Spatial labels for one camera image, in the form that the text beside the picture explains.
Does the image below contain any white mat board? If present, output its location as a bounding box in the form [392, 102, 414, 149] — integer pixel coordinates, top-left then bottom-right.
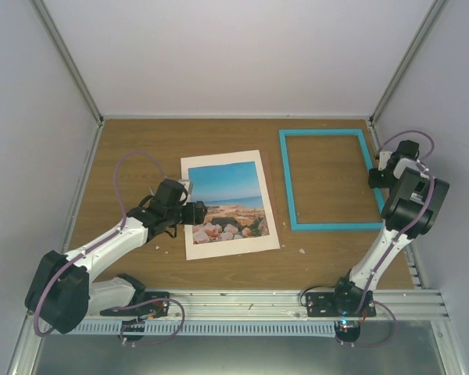
[181, 150, 280, 261]

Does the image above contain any beach landscape photo print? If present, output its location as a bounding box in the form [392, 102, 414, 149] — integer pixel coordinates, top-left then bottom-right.
[188, 162, 270, 245]

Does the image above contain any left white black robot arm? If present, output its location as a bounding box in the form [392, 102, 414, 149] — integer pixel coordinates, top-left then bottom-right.
[25, 179, 207, 337]

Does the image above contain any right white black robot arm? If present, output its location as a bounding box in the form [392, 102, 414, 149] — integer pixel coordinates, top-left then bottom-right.
[330, 140, 449, 316]

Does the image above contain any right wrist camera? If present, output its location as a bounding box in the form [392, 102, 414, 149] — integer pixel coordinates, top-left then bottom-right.
[378, 151, 392, 171]

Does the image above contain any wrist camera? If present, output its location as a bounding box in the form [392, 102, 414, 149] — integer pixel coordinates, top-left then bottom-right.
[178, 179, 193, 195]
[378, 151, 392, 171]

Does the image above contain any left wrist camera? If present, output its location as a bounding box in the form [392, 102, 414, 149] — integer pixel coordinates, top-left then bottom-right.
[178, 179, 193, 195]

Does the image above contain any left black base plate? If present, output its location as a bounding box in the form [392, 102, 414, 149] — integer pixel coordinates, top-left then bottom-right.
[99, 291, 170, 319]

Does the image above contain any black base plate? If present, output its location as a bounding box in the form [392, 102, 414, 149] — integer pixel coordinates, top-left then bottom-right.
[300, 290, 377, 319]
[99, 291, 170, 319]

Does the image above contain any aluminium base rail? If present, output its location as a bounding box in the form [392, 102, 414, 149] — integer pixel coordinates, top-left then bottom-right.
[27, 287, 450, 321]

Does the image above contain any grey slotted cable duct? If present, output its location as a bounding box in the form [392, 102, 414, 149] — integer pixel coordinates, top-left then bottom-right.
[71, 320, 335, 338]

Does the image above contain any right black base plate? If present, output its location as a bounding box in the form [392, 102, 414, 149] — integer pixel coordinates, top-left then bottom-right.
[300, 290, 377, 319]

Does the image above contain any right aluminium corner post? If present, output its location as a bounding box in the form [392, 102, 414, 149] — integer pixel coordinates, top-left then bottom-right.
[368, 0, 453, 125]

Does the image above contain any aluminium corner post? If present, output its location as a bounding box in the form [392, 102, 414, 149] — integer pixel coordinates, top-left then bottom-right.
[368, 0, 453, 125]
[30, 0, 105, 125]

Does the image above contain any left aluminium corner post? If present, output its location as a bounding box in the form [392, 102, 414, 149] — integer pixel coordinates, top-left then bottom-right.
[30, 0, 105, 125]

